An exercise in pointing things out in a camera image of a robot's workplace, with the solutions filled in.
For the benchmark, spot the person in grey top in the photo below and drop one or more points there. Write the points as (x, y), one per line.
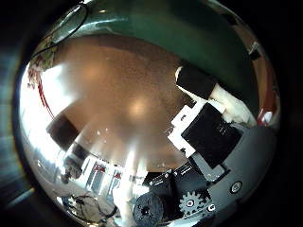
(73, 170)

